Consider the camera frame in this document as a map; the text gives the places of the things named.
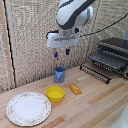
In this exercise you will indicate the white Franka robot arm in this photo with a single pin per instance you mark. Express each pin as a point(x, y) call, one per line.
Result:
point(74, 13)

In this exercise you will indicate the yellow bowl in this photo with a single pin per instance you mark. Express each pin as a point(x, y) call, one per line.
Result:
point(55, 93)

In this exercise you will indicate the blue cup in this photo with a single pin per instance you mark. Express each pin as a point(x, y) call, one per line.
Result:
point(59, 74)

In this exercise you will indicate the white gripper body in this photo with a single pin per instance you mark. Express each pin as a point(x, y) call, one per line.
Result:
point(63, 39)

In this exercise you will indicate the black toaster oven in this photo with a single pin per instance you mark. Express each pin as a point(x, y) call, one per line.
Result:
point(112, 56)

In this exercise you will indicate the white floral-rim plate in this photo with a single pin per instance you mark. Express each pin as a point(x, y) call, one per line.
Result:
point(28, 108)

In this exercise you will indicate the orange rectangular block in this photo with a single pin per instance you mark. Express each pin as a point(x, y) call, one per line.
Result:
point(75, 89)

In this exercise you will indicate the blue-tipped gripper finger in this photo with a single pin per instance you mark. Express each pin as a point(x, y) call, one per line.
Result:
point(67, 51)
point(55, 53)

